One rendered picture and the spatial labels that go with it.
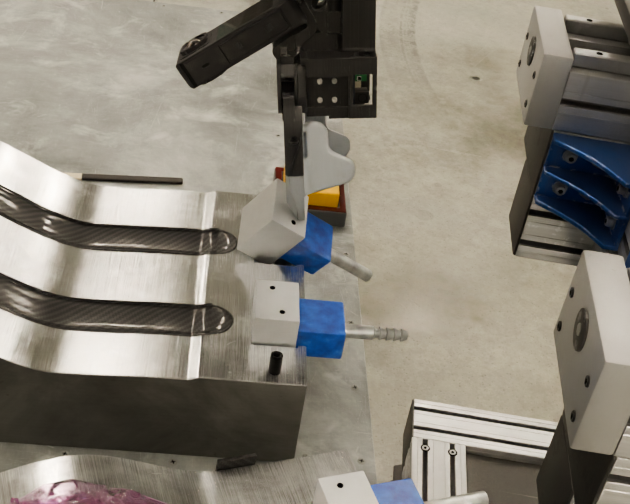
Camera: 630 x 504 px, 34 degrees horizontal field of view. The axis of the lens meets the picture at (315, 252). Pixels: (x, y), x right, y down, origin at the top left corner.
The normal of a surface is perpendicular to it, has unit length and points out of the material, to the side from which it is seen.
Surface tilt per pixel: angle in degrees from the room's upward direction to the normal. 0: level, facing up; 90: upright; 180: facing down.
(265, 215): 60
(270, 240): 104
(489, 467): 0
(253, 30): 82
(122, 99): 0
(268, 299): 0
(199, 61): 82
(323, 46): 81
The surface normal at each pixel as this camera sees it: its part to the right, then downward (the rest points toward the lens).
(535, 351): 0.14, -0.79
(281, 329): 0.03, 0.60
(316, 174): 0.04, 0.40
